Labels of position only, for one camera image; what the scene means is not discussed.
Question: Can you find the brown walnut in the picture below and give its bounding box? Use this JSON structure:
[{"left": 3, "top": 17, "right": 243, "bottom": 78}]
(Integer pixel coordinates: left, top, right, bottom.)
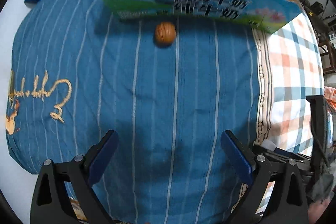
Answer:
[{"left": 154, "top": 22, "right": 177, "bottom": 47}]

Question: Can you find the plaid checkered cloth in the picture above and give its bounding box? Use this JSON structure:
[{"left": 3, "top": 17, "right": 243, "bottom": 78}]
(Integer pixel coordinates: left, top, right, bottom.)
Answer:
[{"left": 252, "top": 12, "right": 324, "bottom": 156}]

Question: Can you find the small white cylinder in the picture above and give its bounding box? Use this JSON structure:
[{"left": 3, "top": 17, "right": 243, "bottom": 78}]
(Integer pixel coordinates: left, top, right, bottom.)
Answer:
[{"left": 260, "top": 139, "right": 276, "bottom": 151}]

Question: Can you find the brown wooden chair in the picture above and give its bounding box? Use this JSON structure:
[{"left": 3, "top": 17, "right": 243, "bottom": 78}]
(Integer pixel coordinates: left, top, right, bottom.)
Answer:
[{"left": 318, "top": 33, "right": 335, "bottom": 75}]

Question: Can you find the orange white patterned cloth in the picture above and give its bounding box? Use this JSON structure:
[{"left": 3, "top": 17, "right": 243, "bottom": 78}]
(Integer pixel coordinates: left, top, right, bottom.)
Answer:
[{"left": 324, "top": 86, "right": 336, "bottom": 111}]

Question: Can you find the blue striped cloth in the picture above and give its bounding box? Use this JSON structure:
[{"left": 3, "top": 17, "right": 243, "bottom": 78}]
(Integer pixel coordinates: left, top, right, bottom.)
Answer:
[{"left": 6, "top": 0, "right": 260, "bottom": 223}]

